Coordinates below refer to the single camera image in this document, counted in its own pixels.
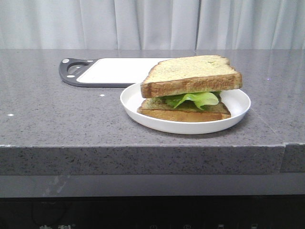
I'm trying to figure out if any green lettuce leaf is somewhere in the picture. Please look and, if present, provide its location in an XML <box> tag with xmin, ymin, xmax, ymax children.
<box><xmin>160</xmin><ymin>91</ymin><xmax>221</xmax><ymax>110</ymax></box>

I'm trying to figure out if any toasted bread slice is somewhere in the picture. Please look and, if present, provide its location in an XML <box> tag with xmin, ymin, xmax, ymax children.
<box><xmin>137</xmin><ymin>97</ymin><xmax>231</xmax><ymax>122</ymax></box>
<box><xmin>141</xmin><ymin>55</ymin><xmax>243</xmax><ymax>98</ymax></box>

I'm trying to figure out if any white cutting board black rim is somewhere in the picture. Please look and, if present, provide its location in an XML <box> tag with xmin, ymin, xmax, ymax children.
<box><xmin>59</xmin><ymin>58</ymin><xmax>166</xmax><ymax>88</ymax></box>

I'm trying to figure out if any white round plate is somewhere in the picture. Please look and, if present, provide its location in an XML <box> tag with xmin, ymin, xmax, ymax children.
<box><xmin>120</xmin><ymin>83</ymin><xmax>251</xmax><ymax>135</ymax></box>

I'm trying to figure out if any black appliance with symbols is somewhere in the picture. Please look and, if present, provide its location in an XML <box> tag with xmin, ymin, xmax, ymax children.
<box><xmin>0</xmin><ymin>195</ymin><xmax>305</xmax><ymax>229</ymax></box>

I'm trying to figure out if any grey curtain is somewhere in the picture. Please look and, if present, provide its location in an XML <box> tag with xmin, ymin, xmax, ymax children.
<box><xmin>0</xmin><ymin>0</ymin><xmax>305</xmax><ymax>50</ymax></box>

